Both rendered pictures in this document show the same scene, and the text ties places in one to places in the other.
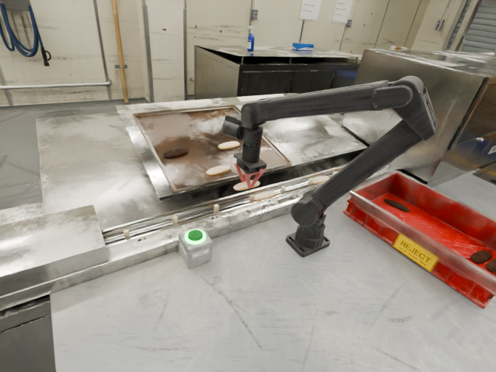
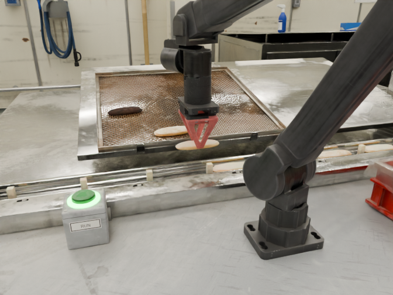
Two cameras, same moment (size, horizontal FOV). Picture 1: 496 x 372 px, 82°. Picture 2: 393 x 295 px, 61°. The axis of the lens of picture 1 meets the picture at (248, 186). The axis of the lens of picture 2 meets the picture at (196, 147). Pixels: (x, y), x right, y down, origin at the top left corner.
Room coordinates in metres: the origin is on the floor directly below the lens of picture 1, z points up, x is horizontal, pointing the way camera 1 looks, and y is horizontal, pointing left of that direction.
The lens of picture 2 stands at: (0.17, -0.24, 1.21)
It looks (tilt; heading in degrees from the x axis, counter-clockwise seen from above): 23 degrees down; 21
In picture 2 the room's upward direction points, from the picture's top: straight up
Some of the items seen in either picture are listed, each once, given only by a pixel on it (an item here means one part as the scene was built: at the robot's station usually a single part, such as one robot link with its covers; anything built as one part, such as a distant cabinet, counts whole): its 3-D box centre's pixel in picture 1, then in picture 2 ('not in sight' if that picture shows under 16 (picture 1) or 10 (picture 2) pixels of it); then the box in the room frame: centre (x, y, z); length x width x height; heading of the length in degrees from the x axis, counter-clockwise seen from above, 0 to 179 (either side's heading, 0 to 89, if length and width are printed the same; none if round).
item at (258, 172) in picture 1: (249, 174); (198, 126); (0.80, 0.00, 0.97); 0.07 x 0.07 x 0.09; 36
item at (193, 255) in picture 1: (195, 250); (88, 224); (0.56, 0.12, 0.84); 0.08 x 0.08 x 0.11; 36
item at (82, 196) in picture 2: (195, 236); (83, 198); (0.56, 0.12, 0.90); 0.04 x 0.04 x 0.02
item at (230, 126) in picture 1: (242, 121); (183, 44); (0.83, 0.04, 1.13); 0.11 x 0.09 x 0.12; 58
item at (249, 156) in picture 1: (250, 153); (197, 92); (0.81, 0.00, 1.04); 0.10 x 0.07 x 0.07; 36
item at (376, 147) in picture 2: not in sight; (378, 147); (1.11, -0.40, 0.86); 0.10 x 0.04 x 0.01; 126
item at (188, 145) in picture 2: (246, 184); (197, 143); (0.81, 0.00, 0.92); 0.10 x 0.04 x 0.01; 126
